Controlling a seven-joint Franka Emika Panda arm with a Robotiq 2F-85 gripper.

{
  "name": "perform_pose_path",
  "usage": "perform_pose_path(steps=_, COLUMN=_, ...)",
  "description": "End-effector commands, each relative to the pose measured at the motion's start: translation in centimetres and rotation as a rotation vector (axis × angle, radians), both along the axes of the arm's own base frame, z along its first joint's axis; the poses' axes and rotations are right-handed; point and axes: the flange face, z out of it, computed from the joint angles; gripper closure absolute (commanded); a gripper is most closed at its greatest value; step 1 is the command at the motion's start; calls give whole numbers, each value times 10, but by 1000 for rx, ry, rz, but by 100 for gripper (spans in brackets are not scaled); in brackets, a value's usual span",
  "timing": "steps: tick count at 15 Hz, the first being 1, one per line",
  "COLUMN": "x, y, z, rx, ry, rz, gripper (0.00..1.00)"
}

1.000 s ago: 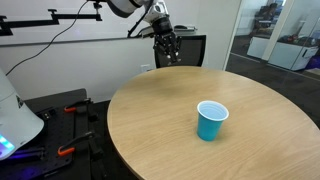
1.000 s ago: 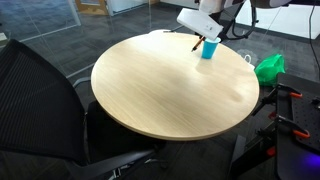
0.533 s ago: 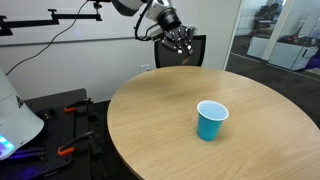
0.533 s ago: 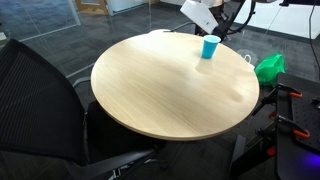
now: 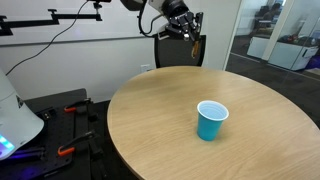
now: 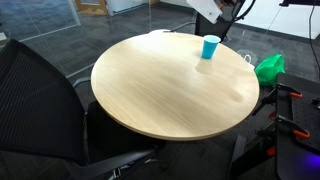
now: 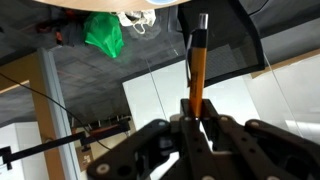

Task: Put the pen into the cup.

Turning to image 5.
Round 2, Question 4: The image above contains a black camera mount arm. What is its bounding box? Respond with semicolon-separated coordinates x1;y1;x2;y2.
0;1;103;37

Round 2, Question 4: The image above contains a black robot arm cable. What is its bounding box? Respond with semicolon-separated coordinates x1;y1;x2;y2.
137;0;168;38

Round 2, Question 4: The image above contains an orange-handled black bar clamp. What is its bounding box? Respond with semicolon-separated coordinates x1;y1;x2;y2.
63;97;93;114
56;130;97;158

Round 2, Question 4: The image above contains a small black bracket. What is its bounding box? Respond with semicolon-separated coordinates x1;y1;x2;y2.
42;106;58;120

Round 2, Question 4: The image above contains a white wall outlet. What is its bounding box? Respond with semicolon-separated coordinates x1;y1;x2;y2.
140;63;152;74

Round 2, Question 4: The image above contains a white office cabinet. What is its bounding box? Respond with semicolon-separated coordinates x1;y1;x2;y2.
246;35;320;72

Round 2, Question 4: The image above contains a black camera cable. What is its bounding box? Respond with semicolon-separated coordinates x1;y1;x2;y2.
4;0;90;77

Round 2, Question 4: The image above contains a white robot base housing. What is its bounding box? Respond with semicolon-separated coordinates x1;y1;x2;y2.
0;67;45;162

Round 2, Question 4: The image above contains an orange and black pen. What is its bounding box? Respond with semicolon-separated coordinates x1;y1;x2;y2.
190;38;201;60

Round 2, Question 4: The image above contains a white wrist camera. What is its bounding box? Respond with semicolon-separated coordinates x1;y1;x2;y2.
157;29;172;41

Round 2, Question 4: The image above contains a black mesh office chair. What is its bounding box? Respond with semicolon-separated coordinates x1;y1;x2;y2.
153;31;207;69

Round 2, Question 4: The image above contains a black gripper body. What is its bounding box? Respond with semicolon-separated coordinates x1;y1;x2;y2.
162;0;197;38

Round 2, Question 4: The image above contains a black perforated mounting board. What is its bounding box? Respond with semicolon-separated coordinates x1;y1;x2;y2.
0;87;93;180

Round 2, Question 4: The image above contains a blue plastic cup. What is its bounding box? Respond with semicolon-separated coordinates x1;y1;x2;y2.
196;100;230;142

